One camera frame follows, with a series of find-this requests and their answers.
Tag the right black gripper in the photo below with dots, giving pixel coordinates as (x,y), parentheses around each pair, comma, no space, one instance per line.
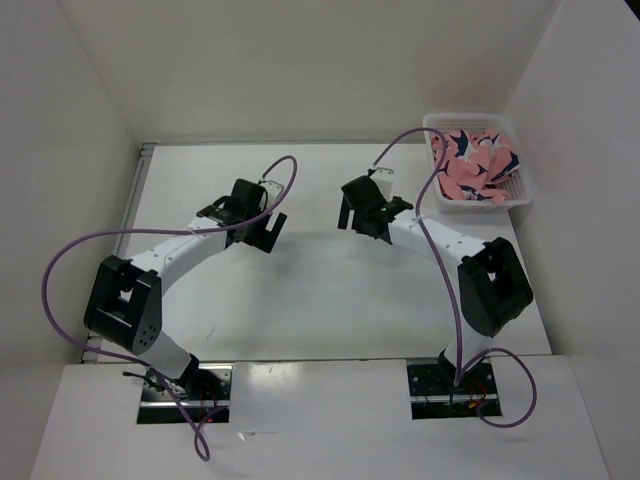
(345,215)

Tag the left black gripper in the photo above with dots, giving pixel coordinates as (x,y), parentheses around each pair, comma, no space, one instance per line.
(264,239)

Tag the pink shark print shorts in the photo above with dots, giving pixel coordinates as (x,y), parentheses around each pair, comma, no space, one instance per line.
(477,166)

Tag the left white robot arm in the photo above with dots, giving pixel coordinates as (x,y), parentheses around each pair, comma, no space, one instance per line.
(125,305)

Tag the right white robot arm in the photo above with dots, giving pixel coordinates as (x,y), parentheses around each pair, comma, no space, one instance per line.
(485,280)

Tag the white plastic basket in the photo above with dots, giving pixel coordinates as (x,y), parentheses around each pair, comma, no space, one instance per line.
(518,185)

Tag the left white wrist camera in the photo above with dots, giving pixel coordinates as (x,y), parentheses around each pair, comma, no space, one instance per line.
(272,188)

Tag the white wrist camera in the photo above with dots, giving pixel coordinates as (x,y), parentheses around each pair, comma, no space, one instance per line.
(272,188)
(384,180)

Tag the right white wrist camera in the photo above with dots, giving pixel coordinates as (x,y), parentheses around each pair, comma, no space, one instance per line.
(384,180)

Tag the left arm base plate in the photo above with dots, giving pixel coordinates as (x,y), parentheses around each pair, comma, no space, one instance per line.
(208,403)

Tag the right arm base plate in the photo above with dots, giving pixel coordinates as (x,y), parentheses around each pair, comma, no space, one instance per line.
(432,397)

